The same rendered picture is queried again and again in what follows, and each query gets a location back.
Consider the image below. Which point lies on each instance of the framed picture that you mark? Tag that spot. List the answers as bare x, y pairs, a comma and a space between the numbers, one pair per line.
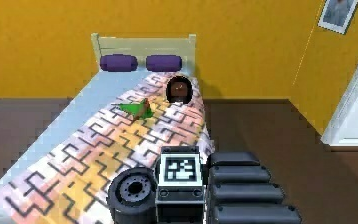
337, 13

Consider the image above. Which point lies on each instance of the purple pillow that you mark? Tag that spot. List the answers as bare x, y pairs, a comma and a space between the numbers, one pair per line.
118, 63
163, 63

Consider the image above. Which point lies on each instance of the white room door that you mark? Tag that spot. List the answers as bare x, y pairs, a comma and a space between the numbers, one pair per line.
352, 106

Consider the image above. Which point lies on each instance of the brown ball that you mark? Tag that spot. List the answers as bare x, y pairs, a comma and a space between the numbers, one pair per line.
179, 89

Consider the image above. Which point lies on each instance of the bed with patterned blanket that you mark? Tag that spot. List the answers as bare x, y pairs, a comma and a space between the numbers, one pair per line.
97, 146

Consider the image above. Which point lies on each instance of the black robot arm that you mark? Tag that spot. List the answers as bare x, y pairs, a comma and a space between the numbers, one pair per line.
240, 190

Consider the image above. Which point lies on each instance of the green and brown toy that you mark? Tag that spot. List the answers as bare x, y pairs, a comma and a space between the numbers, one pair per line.
137, 109

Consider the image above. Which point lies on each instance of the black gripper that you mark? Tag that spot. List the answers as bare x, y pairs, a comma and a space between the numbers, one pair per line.
132, 195

